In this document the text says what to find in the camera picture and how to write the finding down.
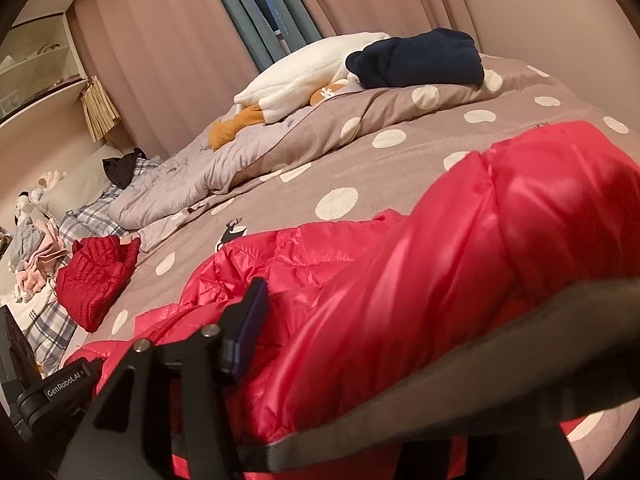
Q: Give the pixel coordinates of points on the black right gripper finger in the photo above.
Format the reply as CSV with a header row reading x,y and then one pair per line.
x,y
162,391

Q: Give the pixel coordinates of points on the bright red puffer jacket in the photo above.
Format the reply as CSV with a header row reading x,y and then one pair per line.
x,y
455,339

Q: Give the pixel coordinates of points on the pile of pastel clothes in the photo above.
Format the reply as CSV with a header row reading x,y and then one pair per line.
x,y
30,253

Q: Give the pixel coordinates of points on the plaid bed sheet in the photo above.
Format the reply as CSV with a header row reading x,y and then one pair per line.
x,y
50,331

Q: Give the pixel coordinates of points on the dark red quilted garment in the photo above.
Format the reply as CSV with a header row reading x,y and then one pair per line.
x,y
98,272

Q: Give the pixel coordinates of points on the grey lilac quilt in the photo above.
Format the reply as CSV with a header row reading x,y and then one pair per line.
x,y
197,171

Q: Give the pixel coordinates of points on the beige pillow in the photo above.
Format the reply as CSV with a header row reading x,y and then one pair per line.
x,y
81,186

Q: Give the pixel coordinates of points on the black small garment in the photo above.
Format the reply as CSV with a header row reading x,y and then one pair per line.
x,y
120,170

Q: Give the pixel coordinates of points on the curtain tassel tieback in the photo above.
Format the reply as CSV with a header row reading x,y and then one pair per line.
x,y
101,114

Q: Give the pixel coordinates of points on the polka dot brown bed cover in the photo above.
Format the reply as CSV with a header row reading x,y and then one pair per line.
x,y
387,147

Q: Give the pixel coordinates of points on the white plush goose toy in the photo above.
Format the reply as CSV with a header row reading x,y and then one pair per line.
x,y
290,83

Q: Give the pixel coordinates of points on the glass door cabinet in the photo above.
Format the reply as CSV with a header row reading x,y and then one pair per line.
x,y
38,59

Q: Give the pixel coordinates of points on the pink beige curtain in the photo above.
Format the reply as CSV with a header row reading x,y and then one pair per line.
x,y
172,66

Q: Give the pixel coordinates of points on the blue grey curtain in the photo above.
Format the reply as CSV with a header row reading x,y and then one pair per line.
x,y
272,29

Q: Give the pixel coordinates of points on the navy blue folded garment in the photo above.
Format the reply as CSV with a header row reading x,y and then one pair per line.
x,y
441,56

